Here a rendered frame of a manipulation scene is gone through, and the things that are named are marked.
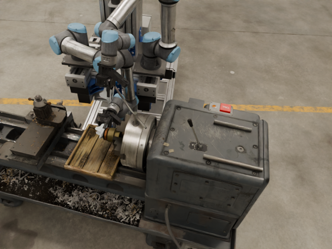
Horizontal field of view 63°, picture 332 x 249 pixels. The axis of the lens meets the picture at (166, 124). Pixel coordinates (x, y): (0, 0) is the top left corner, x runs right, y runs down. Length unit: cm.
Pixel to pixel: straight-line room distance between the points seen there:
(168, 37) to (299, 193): 202
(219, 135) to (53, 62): 309
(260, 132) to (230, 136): 17
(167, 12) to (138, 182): 99
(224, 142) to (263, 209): 145
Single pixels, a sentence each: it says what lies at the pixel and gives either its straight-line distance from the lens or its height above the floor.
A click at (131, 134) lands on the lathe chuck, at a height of 122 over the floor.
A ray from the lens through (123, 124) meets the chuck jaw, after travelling 157.
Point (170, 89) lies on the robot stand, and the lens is 322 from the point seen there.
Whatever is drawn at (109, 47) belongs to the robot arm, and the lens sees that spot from 134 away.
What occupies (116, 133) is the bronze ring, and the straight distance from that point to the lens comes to 159.
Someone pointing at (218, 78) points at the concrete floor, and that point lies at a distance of 389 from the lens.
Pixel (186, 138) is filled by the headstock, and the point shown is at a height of 126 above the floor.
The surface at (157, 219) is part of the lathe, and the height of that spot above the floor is 56.
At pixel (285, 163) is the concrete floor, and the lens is 317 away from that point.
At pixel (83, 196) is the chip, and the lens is 200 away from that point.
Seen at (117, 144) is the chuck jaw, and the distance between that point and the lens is 153.
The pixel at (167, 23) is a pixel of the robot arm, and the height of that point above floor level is 155.
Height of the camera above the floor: 232
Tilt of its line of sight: 48 degrees down
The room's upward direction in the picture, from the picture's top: 6 degrees clockwise
